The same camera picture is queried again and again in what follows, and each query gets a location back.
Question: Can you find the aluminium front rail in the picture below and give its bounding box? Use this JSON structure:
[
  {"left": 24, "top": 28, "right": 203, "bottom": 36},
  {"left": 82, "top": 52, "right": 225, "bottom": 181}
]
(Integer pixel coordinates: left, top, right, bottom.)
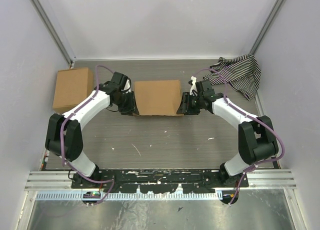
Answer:
[{"left": 24, "top": 169, "right": 297, "bottom": 191}]

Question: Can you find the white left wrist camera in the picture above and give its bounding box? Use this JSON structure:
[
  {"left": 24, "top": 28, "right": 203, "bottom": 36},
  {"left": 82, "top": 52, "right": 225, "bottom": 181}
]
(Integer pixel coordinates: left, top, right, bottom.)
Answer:
[{"left": 123, "top": 78, "right": 132, "bottom": 93}]

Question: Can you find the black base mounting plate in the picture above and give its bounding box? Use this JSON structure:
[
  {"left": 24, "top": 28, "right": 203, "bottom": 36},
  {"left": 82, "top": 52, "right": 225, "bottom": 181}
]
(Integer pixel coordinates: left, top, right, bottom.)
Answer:
[{"left": 70, "top": 169, "right": 242, "bottom": 194}]

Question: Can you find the left aluminium corner post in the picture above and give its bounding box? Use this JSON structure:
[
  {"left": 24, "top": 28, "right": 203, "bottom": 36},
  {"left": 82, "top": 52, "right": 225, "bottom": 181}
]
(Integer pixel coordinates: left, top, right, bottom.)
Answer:
[{"left": 30, "top": 0, "right": 74, "bottom": 66}]

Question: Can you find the aluminium corner post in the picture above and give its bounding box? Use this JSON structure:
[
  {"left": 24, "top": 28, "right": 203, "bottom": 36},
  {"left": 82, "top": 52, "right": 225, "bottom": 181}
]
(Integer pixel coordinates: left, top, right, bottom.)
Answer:
[
  {"left": 30, "top": 0, "right": 74, "bottom": 66},
  {"left": 249, "top": 0, "right": 286, "bottom": 55}
]

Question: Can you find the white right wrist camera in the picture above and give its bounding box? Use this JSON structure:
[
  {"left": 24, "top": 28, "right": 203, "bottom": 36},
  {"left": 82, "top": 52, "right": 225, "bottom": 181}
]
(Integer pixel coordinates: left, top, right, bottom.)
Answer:
[{"left": 188, "top": 76, "right": 198, "bottom": 96}]

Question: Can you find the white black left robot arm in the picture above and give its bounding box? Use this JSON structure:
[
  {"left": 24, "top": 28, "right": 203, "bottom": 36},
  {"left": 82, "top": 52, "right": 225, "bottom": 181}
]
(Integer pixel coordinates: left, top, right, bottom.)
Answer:
[{"left": 45, "top": 72, "right": 135, "bottom": 189}]

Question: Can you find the closed brown cardboard box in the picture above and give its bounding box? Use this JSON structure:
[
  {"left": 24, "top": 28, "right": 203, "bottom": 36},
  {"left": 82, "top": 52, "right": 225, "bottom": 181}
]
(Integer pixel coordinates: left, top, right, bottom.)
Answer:
[{"left": 52, "top": 67, "right": 94, "bottom": 114}]

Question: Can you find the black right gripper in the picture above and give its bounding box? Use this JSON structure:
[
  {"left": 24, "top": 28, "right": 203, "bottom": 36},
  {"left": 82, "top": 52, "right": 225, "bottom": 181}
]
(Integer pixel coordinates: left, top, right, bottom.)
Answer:
[{"left": 176, "top": 92, "right": 204, "bottom": 116}]

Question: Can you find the right aluminium corner post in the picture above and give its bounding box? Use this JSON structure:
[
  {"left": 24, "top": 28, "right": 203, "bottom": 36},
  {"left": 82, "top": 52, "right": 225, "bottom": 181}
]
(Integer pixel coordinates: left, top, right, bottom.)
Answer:
[{"left": 249, "top": 0, "right": 286, "bottom": 55}]

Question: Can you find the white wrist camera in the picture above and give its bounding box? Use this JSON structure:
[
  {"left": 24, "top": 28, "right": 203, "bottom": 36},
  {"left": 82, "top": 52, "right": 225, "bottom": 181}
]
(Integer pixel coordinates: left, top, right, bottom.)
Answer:
[
  {"left": 123, "top": 78, "right": 132, "bottom": 93},
  {"left": 188, "top": 76, "right": 198, "bottom": 96}
]

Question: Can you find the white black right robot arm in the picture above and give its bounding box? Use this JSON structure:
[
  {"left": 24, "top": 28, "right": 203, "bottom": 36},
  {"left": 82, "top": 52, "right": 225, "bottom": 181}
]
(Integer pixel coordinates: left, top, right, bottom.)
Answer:
[{"left": 117, "top": 77, "right": 279, "bottom": 188}]

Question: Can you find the black white striped cloth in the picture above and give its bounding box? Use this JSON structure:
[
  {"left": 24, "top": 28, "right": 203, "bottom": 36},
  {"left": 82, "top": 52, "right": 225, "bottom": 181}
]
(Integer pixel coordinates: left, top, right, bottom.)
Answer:
[{"left": 203, "top": 54, "right": 262, "bottom": 101}]

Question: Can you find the white slotted cable duct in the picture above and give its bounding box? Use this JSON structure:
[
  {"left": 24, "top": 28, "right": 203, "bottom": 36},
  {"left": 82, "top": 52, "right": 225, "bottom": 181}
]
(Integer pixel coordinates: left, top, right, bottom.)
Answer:
[{"left": 35, "top": 191, "right": 223, "bottom": 201}]

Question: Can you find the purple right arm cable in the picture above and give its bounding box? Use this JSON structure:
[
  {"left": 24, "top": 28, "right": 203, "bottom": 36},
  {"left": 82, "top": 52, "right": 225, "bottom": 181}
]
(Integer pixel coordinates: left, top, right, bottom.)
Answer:
[{"left": 192, "top": 68, "right": 287, "bottom": 205}]

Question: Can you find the brown cardboard box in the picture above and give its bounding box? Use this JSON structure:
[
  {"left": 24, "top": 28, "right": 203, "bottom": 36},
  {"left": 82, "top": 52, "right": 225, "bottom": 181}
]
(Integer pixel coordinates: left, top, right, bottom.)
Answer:
[
  {"left": 134, "top": 80, "right": 182, "bottom": 116},
  {"left": 52, "top": 67, "right": 94, "bottom": 114}
]

